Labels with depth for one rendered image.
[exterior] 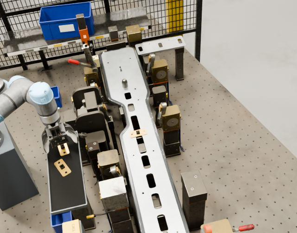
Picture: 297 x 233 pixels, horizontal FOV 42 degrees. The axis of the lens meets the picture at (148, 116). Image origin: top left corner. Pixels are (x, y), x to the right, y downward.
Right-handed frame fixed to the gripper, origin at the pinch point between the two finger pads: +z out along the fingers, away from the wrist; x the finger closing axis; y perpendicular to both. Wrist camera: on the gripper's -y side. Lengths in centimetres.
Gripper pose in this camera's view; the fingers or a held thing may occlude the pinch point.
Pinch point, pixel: (61, 145)
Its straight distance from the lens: 166.1
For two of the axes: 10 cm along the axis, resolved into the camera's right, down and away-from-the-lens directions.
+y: 3.8, 6.8, -6.3
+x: 9.2, -3.3, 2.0
